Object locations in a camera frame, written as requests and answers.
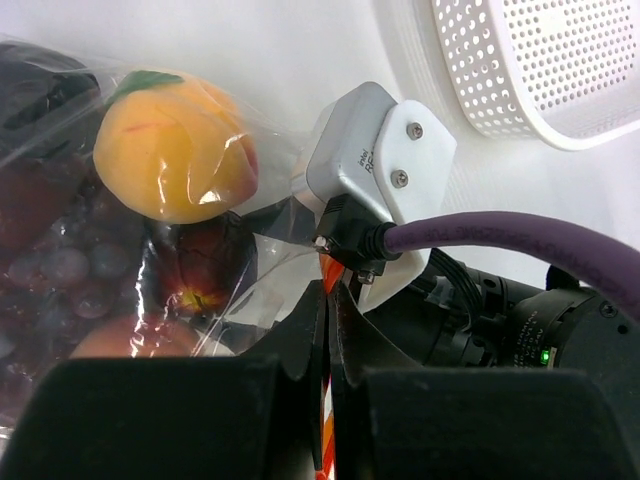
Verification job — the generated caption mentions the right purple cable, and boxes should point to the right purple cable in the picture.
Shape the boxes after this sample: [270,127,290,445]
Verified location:
[312,194,640,326]

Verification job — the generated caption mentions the clear zip top bag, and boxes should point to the clear zip top bag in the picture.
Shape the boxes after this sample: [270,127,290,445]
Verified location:
[0,32,351,480]

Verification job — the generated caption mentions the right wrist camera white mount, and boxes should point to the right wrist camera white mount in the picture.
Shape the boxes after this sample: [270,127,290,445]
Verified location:
[304,82,459,306]

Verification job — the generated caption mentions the orange fake peach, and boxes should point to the orange fake peach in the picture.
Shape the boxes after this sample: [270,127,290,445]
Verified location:
[70,314,200,359]

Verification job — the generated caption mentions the purple fake grapes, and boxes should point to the purple fake grapes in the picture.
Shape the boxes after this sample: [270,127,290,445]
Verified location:
[1,202,144,405]

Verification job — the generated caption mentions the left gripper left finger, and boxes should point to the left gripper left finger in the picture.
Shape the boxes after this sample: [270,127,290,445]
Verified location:
[1,281,326,479]

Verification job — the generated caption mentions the dark red fake apple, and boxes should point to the dark red fake apple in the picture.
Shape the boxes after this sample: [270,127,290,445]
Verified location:
[152,212,257,316]

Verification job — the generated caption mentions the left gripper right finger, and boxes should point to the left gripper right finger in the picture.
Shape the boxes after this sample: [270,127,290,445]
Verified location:
[329,285,639,479]

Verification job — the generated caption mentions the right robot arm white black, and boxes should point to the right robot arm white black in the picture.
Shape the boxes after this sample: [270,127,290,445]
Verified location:
[412,249,639,380]

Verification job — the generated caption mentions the white perforated plastic basket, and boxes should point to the white perforated plastic basket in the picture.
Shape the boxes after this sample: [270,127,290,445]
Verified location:
[375,1,639,151]

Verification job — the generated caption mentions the yellow fake peach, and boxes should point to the yellow fake peach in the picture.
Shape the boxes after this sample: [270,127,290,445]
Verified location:
[93,70,259,224]

